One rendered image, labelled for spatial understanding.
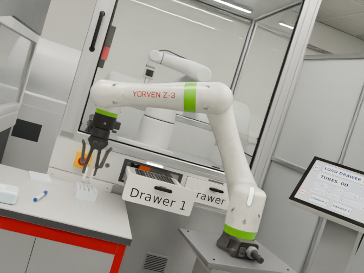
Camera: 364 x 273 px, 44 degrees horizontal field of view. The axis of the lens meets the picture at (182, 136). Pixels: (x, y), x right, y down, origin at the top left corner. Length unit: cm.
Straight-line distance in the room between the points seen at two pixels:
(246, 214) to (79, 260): 61
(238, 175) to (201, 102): 36
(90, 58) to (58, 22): 314
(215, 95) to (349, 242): 108
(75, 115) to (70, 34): 316
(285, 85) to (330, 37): 405
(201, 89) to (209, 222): 84
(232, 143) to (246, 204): 28
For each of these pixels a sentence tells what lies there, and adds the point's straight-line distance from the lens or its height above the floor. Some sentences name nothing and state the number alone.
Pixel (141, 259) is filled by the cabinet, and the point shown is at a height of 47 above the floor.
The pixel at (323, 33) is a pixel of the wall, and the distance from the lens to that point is 622.
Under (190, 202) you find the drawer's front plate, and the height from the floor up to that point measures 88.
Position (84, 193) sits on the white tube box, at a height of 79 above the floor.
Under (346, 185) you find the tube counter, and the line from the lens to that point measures 234.
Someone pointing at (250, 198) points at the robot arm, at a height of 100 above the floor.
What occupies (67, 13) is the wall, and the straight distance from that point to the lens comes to 522.
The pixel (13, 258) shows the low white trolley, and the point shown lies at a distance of 163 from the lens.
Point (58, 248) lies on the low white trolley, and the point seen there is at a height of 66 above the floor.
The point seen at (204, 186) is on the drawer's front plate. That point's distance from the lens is 218.
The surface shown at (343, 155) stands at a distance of 356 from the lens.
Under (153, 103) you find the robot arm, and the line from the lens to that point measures 167.
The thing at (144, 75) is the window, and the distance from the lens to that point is 211.
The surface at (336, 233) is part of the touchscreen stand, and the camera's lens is 235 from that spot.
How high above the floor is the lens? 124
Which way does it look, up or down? 4 degrees down
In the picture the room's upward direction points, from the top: 17 degrees clockwise
